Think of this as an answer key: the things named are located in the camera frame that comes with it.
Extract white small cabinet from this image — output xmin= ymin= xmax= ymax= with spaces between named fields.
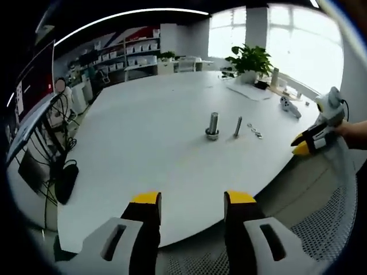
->
xmin=70 ymin=78 xmax=94 ymax=114

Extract computer monitor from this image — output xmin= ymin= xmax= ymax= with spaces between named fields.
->
xmin=5 ymin=40 xmax=57 ymax=164

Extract large threaded steel stud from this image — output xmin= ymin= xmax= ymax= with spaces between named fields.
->
xmin=205 ymin=112 xmax=221 ymax=143

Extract green leafy plant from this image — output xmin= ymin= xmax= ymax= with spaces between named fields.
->
xmin=225 ymin=43 xmax=275 ymax=77

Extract white handheld controller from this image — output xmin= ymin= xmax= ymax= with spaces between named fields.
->
xmin=280 ymin=96 xmax=302 ymax=120

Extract white desk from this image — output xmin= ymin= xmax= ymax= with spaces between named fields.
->
xmin=173 ymin=56 xmax=214 ymax=73

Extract small green plant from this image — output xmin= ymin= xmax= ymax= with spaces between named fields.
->
xmin=159 ymin=50 xmax=176 ymax=62

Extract black cable bundle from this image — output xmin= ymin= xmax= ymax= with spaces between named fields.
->
xmin=42 ymin=94 xmax=80 ymax=172

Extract rows of white storage bins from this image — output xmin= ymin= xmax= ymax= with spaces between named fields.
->
xmin=97 ymin=40 xmax=160 ymax=72

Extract large window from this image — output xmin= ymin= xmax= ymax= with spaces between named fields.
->
xmin=208 ymin=5 xmax=345 ymax=95

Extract thin threaded steel stud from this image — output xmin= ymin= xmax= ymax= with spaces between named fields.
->
xmin=233 ymin=116 xmax=243 ymax=139

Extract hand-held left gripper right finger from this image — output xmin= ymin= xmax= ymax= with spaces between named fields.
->
xmin=223 ymin=190 xmax=323 ymax=275

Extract white plant pot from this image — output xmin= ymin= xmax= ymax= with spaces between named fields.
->
xmin=243 ymin=70 xmax=258 ymax=84

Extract person's right hand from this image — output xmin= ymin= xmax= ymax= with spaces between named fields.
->
xmin=334 ymin=122 xmax=356 ymax=146

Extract black computer mouse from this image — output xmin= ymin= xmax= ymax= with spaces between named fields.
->
xmin=54 ymin=160 xmax=80 ymax=205

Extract wooden tray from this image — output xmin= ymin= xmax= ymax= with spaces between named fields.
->
xmin=268 ymin=81 xmax=303 ymax=100

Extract white paper sheet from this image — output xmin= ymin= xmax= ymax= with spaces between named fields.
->
xmin=226 ymin=82 xmax=272 ymax=101

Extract white shelving rack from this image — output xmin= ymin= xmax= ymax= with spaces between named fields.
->
xmin=71 ymin=27 xmax=161 ymax=84

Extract grey mesh chair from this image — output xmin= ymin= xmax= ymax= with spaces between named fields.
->
xmin=159 ymin=133 xmax=361 ymax=275

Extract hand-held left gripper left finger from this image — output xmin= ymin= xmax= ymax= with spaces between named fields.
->
xmin=57 ymin=190 xmax=162 ymax=275

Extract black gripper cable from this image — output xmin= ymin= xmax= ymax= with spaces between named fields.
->
xmin=340 ymin=99 xmax=350 ymax=123

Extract white low cabinet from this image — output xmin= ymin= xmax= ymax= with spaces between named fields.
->
xmin=157 ymin=60 xmax=175 ymax=76

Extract black flat box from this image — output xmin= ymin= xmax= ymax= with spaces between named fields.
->
xmin=17 ymin=148 xmax=51 ymax=194

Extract ceiling light strip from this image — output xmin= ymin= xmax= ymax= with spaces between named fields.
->
xmin=53 ymin=7 xmax=210 ymax=47

